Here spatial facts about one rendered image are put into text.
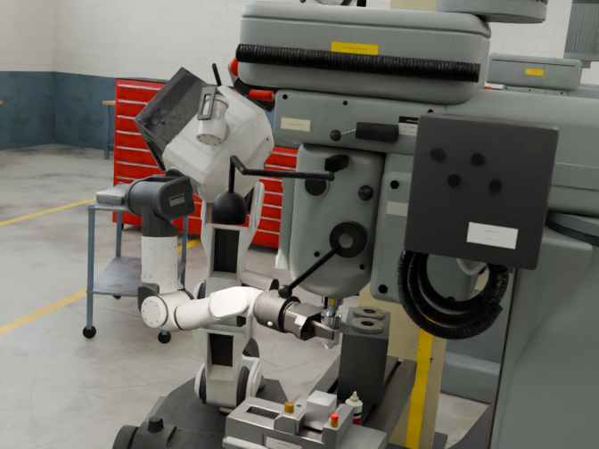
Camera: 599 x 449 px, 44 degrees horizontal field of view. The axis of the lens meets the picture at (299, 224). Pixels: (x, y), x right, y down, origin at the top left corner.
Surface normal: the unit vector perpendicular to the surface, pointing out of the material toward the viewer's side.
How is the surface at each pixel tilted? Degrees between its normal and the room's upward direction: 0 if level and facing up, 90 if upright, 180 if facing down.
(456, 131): 90
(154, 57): 90
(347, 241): 90
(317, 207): 90
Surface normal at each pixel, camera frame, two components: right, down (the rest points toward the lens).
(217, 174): 0.53, 0.15
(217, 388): -0.13, 0.44
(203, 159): -0.05, -0.34
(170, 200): 0.72, 0.07
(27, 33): 0.94, 0.15
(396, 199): -0.32, 0.18
